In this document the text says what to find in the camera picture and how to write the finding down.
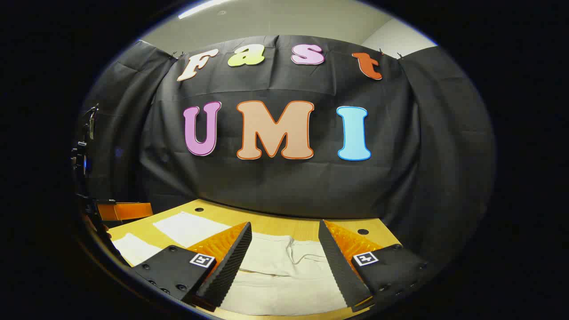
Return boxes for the cream white jeans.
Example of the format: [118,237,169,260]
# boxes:
[111,211,349,316]

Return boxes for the black backdrop cloth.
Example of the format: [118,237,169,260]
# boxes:
[78,35,496,272]

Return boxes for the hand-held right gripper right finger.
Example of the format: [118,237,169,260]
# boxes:
[318,219,429,312]

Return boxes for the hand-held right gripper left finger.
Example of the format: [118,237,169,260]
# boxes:
[131,221,252,312]

